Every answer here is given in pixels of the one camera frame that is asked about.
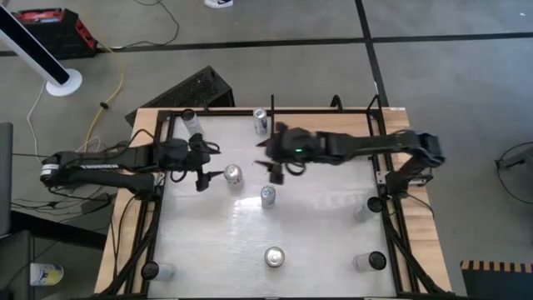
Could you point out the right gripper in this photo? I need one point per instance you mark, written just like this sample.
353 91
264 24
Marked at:
297 143

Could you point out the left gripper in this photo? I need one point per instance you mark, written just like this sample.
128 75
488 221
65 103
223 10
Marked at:
179 153

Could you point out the blue silver Red Bull can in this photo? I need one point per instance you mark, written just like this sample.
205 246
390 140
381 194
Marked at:
267 198
260 123

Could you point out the clear bottle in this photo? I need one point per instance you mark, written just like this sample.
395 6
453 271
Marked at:
376 204
192 125
150 271

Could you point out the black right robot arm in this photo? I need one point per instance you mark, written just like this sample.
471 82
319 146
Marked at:
375 143

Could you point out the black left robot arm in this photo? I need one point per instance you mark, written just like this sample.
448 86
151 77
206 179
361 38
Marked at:
125 181

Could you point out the wooden shelf board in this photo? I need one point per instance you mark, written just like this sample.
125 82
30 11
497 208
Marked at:
345 123

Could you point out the black perforated box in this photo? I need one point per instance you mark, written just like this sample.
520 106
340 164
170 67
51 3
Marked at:
195 89

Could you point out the white glossy table sheet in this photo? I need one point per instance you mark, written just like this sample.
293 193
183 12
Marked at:
216 250

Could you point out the black power adapter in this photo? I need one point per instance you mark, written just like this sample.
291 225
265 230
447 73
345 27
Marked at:
96 203

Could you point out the white shoe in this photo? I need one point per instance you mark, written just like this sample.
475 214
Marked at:
218 3

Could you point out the tall white black floor stand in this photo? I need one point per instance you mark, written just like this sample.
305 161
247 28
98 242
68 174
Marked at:
62 85

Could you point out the red black toolbox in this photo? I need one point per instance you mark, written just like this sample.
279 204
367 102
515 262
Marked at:
58 33

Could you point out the white yellow blue canister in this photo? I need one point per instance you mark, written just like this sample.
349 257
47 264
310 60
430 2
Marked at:
46 275

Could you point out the grey panel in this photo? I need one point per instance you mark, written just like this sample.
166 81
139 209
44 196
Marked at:
5 179

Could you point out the black box orange striped edge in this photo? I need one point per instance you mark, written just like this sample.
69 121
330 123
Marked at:
499 285

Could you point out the black metal shelf frame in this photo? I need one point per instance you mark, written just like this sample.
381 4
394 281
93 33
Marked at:
272 104

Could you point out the black aluminium table frame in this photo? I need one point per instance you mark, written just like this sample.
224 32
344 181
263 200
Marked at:
229 111

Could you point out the silver metal bracket plate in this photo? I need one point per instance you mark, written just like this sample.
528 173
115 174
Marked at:
381 177

